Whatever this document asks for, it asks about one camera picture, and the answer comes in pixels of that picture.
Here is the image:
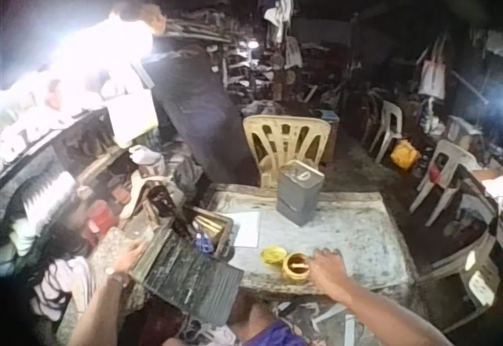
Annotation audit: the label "person's right hand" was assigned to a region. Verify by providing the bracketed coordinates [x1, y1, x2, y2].
[309, 247, 352, 296]

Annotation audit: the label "person's left hand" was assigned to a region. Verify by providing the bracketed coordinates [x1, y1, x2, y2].
[112, 242, 149, 283]

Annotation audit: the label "dark ribbed rubber sheet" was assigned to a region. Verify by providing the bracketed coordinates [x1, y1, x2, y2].
[129, 227, 245, 326]

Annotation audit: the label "yellow open jar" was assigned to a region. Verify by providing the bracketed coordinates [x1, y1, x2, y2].
[283, 252, 312, 283]

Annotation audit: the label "red plastic container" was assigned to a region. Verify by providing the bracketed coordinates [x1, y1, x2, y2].
[86, 199, 116, 241]

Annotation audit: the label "yellow jar lid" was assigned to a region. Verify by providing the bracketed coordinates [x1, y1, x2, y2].
[259, 245, 287, 266]

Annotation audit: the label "grey square metal can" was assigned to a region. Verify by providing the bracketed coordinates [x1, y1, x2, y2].
[276, 160, 326, 227]

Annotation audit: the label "wooden tool box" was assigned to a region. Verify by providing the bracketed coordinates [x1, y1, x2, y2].
[172, 205, 237, 259]

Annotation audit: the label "white paper sheet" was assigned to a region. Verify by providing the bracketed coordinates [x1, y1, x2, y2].
[226, 211, 262, 248]

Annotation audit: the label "person's legs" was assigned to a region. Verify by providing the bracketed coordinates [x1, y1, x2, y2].
[164, 302, 312, 346]

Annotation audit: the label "cluttered work shelf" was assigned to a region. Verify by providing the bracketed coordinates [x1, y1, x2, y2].
[0, 86, 185, 259]

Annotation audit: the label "beige plastic chair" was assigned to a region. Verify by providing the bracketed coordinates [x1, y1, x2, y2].
[242, 115, 332, 190]

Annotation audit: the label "yellow plastic bag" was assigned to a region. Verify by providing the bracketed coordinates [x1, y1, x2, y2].
[390, 139, 421, 171]

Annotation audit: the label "white plastic box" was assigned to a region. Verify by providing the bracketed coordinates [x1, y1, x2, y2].
[105, 88, 160, 149]

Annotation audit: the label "white plastic chair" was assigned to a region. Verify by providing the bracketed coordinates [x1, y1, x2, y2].
[368, 100, 404, 164]
[416, 164, 501, 333]
[409, 139, 479, 227]

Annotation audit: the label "rack of shoes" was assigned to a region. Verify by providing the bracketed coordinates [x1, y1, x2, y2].
[164, 7, 303, 105]

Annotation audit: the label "white tote bag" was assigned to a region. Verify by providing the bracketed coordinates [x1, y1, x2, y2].
[417, 37, 447, 99]

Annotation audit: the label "hanging clothes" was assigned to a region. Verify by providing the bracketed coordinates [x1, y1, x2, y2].
[257, 0, 299, 44]

